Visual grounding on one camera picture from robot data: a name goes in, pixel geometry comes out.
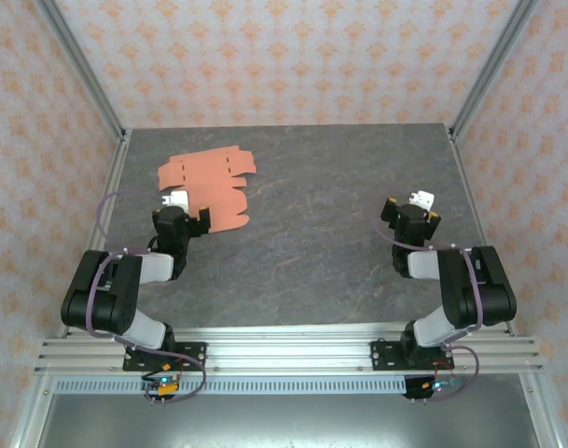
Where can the aluminium corner post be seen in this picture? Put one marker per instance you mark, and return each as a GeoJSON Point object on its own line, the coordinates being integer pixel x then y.
{"type": "Point", "coordinates": [491, 65]}
{"type": "Point", "coordinates": [78, 60]}

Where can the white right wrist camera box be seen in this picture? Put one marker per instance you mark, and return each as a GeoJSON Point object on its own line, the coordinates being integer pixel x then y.
{"type": "Point", "coordinates": [423, 199]}

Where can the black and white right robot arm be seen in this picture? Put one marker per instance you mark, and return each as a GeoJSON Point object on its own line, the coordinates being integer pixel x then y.
{"type": "Point", "coordinates": [470, 298]}

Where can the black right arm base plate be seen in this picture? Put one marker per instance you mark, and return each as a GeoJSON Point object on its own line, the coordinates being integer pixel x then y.
{"type": "Point", "coordinates": [386, 354]}

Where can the orange paper box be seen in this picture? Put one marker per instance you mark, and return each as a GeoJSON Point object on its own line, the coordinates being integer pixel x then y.
{"type": "Point", "coordinates": [218, 186]}

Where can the grey metal sheet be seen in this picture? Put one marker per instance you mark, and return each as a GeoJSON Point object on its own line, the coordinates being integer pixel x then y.
{"type": "Point", "coordinates": [288, 422]}

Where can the aluminium table side rail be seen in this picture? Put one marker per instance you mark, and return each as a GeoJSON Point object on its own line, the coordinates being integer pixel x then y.
{"type": "Point", "coordinates": [471, 186]}
{"type": "Point", "coordinates": [112, 186]}

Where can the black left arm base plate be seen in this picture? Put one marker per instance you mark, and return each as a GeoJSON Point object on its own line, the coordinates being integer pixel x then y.
{"type": "Point", "coordinates": [192, 354]}

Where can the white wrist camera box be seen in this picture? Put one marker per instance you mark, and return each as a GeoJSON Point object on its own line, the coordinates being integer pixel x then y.
{"type": "Point", "coordinates": [178, 199]}
{"type": "Point", "coordinates": [423, 199]}

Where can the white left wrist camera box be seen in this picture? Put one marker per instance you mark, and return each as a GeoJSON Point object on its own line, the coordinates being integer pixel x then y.
{"type": "Point", "coordinates": [178, 199]}

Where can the aluminium mounting rail frame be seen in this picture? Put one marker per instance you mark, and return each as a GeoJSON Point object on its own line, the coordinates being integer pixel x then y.
{"type": "Point", "coordinates": [288, 354]}

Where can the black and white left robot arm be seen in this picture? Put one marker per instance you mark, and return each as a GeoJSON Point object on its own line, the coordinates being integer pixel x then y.
{"type": "Point", "coordinates": [108, 298]}

